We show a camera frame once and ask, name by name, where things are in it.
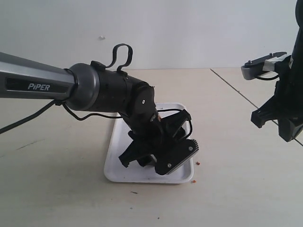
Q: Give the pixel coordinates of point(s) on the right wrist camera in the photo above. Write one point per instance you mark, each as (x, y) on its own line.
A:
(265, 68)

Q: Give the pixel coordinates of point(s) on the left grey black robot arm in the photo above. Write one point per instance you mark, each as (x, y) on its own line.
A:
(91, 87)

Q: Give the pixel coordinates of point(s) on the white rectangular plastic tray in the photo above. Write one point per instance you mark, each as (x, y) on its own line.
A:
(134, 173)

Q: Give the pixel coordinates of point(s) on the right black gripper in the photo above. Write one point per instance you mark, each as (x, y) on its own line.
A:
(286, 105)

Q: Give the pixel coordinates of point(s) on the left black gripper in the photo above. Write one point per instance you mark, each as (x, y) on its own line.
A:
(152, 134)

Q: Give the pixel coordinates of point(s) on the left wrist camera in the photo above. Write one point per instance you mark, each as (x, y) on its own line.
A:
(173, 158)

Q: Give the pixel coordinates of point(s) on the right grey black robot arm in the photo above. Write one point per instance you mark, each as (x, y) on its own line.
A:
(298, 45)

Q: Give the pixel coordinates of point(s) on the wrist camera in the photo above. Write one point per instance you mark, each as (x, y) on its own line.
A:
(265, 68)
(173, 158)

